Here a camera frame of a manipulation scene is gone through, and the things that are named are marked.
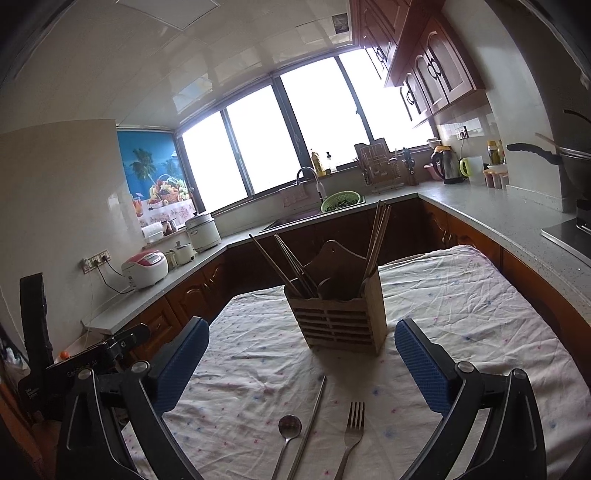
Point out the wooden wall cabinets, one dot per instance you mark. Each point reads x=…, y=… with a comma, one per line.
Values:
x=429, y=69

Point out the scissors and tool holder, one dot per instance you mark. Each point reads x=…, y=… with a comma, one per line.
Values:
x=408, y=166

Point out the paper towel roll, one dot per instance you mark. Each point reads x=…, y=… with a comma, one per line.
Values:
x=152, y=232

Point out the metal spoon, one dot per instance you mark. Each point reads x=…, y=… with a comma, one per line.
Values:
x=290, y=427

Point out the green colander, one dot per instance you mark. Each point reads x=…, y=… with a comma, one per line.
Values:
x=340, y=202

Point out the yellow oil bottle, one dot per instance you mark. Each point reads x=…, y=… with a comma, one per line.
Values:
x=316, y=162

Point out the condiment bottles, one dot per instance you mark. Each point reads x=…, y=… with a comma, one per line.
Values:
x=495, y=152

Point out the fruit and palm wall poster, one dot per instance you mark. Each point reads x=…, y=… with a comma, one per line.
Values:
x=147, y=175

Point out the kitchen faucet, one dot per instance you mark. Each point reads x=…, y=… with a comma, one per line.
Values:
x=308, y=173

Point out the green plastic cup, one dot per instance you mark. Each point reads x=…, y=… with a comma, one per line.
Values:
x=471, y=167

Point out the metal dish rack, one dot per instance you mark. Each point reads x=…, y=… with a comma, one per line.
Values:
x=376, y=161

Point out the wall outlet with plugs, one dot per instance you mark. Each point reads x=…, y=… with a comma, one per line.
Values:
x=98, y=260

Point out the kitchen sink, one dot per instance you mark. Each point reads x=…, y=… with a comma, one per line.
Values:
x=295, y=219

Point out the wall power outlet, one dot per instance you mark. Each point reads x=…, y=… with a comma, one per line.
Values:
x=461, y=133

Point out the induction cooktop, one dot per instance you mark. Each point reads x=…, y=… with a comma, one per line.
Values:
x=570, y=233

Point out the black upright object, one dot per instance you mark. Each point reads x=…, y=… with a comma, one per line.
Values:
x=36, y=332

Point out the wooden utensil holder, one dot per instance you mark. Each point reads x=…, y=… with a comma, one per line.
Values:
x=339, y=318

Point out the steel electric kettle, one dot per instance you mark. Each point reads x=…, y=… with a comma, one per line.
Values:
x=447, y=165

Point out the dark chopstick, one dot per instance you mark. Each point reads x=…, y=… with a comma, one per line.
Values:
x=272, y=259
x=293, y=264

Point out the grey kitchen countertop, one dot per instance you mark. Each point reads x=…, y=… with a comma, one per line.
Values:
x=485, y=207

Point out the small white cooking pot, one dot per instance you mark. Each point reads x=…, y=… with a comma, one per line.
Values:
x=184, y=253

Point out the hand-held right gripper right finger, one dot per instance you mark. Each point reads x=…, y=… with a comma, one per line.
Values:
x=422, y=364

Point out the large white rice cooker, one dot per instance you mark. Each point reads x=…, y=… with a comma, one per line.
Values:
x=203, y=233

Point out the person's left forearm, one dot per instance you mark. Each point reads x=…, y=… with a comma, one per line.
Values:
x=27, y=443

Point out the kitchen window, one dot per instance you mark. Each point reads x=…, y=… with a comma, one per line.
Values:
x=314, y=115

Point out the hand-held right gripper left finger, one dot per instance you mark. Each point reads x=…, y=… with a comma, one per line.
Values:
x=182, y=364

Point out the pink and white rice cooker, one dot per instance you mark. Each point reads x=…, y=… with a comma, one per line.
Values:
x=145, y=270

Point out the row of spice jars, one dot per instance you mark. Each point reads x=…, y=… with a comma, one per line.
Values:
x=495, y=179

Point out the pink bowl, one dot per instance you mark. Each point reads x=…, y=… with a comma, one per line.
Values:
x=431, y=171

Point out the wooden base cabinets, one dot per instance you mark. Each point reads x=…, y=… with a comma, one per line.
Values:
x=194, y=290

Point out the metal fork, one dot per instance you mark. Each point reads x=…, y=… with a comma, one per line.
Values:
x=353, y=424

